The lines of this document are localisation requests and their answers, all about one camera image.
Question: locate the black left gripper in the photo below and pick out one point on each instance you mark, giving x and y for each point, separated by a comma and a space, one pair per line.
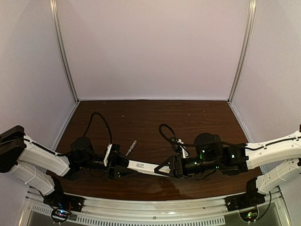
113, 162

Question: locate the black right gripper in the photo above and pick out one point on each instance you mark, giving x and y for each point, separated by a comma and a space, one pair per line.
178, 166

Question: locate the white remote control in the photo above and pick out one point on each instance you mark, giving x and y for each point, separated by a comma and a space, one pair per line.
148, 168

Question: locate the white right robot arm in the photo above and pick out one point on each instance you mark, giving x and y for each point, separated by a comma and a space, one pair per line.
286, 149

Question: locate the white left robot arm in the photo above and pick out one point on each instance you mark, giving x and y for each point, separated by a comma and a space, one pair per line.
21, 156

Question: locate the clear tester screwdriver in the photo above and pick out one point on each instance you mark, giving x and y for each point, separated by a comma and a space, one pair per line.
131, 147

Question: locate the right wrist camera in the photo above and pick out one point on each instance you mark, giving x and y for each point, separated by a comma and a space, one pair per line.
179, 148

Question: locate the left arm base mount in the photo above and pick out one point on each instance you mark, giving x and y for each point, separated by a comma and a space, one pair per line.
62, 204

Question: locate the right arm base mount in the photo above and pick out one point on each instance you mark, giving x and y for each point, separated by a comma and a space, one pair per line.
246, 203

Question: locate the left aluminium frame post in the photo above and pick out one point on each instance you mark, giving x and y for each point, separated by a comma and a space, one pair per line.
61, 49

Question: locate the aluminium frame post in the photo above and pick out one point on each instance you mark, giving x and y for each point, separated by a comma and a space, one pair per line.
61, 49
251, 13

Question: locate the right aluminium frame post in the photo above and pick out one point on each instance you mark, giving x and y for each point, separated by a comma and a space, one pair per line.
251, 13

